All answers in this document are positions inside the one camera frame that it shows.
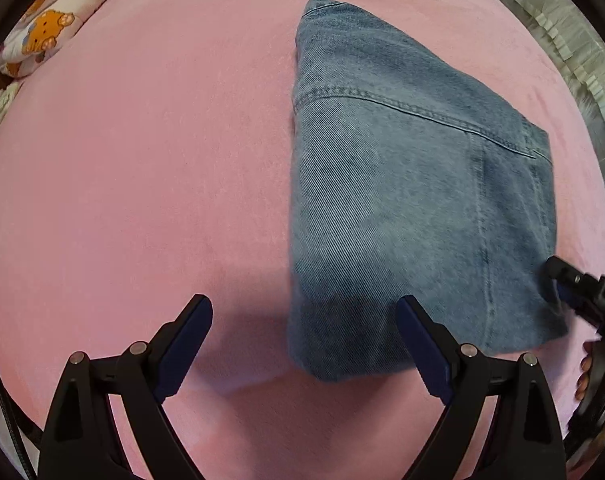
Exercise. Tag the pink bed blanket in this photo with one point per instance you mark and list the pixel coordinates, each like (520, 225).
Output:
(149, 161)

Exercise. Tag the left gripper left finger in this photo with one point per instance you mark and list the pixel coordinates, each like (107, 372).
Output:
(81, 440)

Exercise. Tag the bear print folded quilt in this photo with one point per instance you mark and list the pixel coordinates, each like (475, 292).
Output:
(42, 31)

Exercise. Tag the right hand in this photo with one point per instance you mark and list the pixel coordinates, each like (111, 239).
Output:
(585, 367)

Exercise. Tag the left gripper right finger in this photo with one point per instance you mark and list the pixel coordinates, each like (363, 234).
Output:
(524, 439)

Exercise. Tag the lace covered side furniture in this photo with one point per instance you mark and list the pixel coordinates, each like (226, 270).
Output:
(577, 51)

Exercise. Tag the blue denim jacket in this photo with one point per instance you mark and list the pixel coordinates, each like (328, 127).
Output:
(410, 178)

